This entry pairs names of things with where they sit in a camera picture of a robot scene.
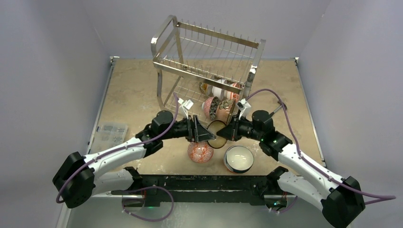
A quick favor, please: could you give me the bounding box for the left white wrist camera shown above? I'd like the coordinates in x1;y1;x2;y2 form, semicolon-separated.
178;98;194;118

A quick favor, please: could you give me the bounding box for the steel two-tier dish rack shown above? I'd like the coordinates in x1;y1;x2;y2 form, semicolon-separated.
151;15;266;123

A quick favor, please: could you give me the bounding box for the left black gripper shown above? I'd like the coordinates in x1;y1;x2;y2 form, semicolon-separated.
161;115;215;143

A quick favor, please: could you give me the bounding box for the orange patterned bowl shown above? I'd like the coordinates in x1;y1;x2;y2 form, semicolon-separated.
229;82;244;98

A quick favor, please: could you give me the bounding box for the small black hammer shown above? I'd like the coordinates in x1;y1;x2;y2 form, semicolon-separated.
271;101;288;115

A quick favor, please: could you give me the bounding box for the white blue-rimmed bowl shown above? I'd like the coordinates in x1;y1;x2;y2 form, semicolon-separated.
223;145;254;174

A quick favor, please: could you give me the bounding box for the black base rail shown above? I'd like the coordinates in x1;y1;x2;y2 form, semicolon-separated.
111;173;298;209

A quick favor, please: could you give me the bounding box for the red geometric patterned bowl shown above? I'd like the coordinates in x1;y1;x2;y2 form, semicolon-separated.
187;142;214;163

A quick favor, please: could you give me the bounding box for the clear plastic screw box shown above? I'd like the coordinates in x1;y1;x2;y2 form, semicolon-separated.
88;122;128;153

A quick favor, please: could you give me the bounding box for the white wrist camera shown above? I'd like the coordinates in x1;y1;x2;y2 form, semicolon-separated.
178;98;194;118
236;98;251;119

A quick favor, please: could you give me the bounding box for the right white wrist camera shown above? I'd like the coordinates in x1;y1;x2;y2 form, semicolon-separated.
236;98;251;119

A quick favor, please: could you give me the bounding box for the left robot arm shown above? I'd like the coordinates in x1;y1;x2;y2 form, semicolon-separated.
52;111;216;209

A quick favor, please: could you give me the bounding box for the brown glazed bowl stack top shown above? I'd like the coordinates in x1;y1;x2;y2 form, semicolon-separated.
215;99;235;123

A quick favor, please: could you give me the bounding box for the aluminium frame rail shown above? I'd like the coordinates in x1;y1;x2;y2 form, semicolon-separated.
64;175;344;199

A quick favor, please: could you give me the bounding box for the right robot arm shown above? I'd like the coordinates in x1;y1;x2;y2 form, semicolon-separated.
217;110;365;228

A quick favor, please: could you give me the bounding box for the black leaf patterned bowl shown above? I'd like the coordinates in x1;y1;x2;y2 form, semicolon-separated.
202;96;220;121

